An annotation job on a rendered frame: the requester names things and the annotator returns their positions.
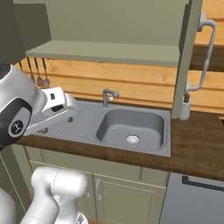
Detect olive panel under sink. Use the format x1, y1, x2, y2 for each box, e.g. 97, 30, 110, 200
24, 144, 171, 183

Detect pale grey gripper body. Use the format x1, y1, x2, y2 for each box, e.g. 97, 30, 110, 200
24, 93, 81, 137

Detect grey curved door handle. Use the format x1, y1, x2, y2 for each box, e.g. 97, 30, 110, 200
183, 12, 218, 102

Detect grey sink with drainboard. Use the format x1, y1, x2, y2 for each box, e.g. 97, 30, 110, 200
29, 100, 172, 158

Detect grey dishwasher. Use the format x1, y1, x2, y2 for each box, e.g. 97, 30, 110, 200
158, 171, 224, 224

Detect olive wall cabinet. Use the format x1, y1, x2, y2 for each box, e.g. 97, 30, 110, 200
12, 0, 191, 68

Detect olive cupboard door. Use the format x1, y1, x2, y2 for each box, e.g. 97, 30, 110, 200
28, 159, 95, 224
92, 172, 171, 224

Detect pale grey bottle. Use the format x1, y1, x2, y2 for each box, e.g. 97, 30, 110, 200
178, 94, 193, 122

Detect olive cabinet door with handle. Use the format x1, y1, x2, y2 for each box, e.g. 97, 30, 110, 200
171, 0, 204, 120

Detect dark wooden shelf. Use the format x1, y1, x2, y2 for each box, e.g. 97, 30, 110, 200
188, 43, 224, 73

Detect grey tap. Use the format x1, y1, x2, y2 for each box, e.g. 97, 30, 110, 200
101, 88, 120, 109

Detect olive cupboard run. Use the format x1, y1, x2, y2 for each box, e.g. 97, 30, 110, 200
0, 144, 33, 224

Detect black dishwasher handle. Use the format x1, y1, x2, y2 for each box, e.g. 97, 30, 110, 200
181, 174, 224, 193

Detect grey cupboard handle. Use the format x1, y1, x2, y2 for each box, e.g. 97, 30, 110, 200
94, 178, 103, 202
83, 174, 92, 200

